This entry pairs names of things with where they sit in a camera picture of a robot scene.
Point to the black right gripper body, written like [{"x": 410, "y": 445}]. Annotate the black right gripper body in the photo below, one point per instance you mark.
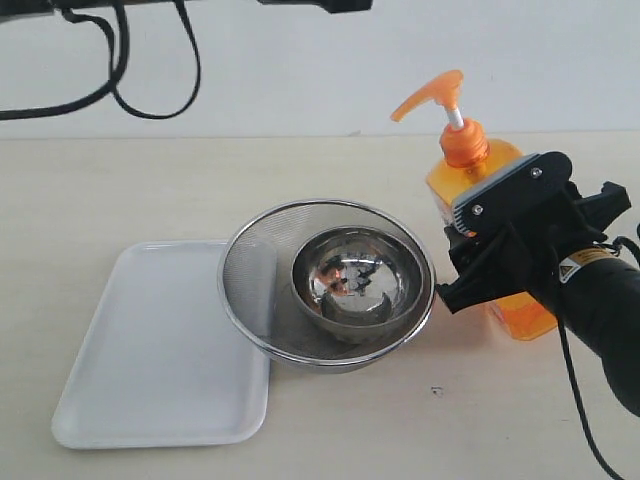
[{"x": 553, "y": 252}]

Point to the orange dish soap pump bottle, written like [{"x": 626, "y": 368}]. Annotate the orange dish soap pump bottle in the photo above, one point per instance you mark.
[{"x": 469, "y": 157}]

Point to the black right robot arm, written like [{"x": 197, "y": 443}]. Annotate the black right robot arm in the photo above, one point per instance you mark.
[{"x": 614, "y": 338}]

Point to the small stainless steel bowl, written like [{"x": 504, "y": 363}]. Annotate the small stainless steel bowl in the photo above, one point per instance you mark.
[{"x": 357, "y": 283}]

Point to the steel mesh strainer basket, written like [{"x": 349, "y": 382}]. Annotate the steel mesh strainer basket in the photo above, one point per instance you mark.
[{"x": 255, "y": 285}]

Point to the white foam tray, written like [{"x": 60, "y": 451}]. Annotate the white foam tray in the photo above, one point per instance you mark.
[{"x": 161, "y": 364}]

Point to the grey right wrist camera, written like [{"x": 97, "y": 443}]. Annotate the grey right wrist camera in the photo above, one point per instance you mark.
[{"x": 510, "y": 192}]

